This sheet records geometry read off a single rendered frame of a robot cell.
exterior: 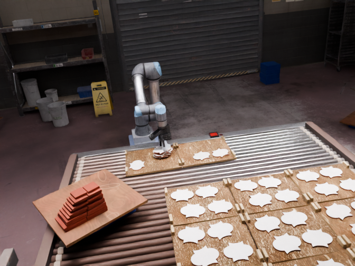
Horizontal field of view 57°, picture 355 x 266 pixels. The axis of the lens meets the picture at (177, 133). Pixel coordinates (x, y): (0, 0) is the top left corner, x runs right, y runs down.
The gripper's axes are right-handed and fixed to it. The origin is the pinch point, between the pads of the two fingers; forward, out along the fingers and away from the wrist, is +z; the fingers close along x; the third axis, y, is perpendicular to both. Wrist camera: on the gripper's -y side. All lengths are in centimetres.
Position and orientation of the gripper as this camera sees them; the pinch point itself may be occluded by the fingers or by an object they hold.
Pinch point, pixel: (162, 149)
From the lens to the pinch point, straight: 251.1
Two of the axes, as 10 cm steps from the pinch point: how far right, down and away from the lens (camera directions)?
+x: -3.4, -3.9, 8.5
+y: 9.4, -2.2, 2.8
